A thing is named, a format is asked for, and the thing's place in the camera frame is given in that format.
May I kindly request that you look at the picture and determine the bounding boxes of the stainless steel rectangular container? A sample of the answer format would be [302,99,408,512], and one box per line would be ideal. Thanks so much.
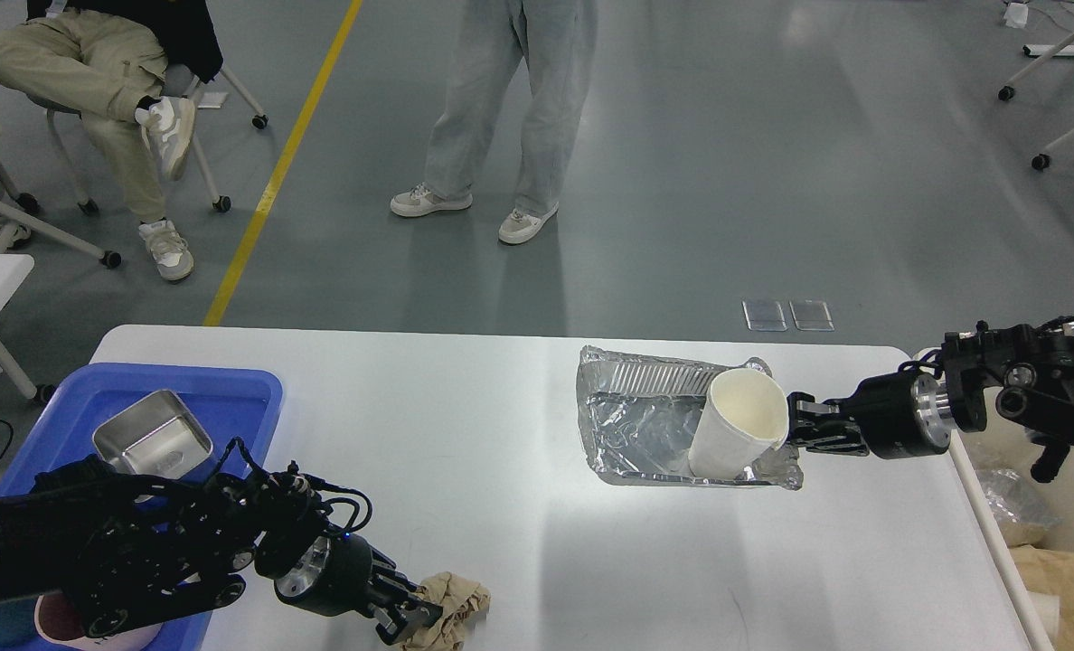
[91,389,215,481]

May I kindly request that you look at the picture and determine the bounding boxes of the crumpled foil in bin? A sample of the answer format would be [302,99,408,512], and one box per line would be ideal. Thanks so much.
[975,468,1062,548]

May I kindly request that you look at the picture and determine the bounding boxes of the white plastic bin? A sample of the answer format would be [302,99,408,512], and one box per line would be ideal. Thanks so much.
[950,388,1074,650]

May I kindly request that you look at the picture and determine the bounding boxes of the standing person grey jeans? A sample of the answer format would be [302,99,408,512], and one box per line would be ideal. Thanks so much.
[389,0,598,246]

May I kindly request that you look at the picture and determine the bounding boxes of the floor plate left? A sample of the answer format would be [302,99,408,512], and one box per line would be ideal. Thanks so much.
[742,299,788,333]

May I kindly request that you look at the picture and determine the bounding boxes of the brown paper ball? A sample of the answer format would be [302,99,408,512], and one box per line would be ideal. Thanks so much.
[398,572,492,650]

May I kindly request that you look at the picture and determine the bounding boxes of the brown paper in bin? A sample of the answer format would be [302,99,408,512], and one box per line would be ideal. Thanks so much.
[1008,545,1074,650]

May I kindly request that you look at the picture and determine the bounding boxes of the seated person khaki trousers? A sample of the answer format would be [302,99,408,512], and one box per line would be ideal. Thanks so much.
[0,1,223,283]

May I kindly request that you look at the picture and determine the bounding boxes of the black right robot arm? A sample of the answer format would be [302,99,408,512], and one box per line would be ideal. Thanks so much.
[787,315,1074,483]

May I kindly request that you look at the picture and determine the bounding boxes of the aluminium foil tray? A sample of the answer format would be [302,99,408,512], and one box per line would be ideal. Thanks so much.
[577,345,803,491]

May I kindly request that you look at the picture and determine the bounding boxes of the white wheeled chair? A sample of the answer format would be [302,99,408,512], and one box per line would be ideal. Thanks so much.
[0,63,269,270]

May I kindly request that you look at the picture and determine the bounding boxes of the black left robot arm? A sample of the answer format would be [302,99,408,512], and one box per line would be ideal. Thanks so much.
[0,438,442,646]

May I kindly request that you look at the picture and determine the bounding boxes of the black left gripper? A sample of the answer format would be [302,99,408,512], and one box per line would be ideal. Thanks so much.
[274,534,442,646]

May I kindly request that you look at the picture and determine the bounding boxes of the white paper cup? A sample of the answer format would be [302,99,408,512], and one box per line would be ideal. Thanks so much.
[687,368,789,479]

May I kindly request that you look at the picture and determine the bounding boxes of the floor plate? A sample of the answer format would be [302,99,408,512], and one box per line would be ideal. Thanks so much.
[742,299,788,333]
[788,299,834,331]

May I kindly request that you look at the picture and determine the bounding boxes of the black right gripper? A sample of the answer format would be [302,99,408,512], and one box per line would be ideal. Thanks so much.
[787,371,957,460]

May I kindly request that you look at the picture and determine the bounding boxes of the blue plastic tray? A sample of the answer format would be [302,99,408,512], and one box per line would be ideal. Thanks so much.
[0,363,284,651]

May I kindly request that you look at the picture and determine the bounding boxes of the floor plate right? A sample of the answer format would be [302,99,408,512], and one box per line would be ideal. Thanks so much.
[788,299,834,331]

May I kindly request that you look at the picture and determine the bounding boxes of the pink mug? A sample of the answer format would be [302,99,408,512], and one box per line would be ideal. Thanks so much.
[33,593,163,650]

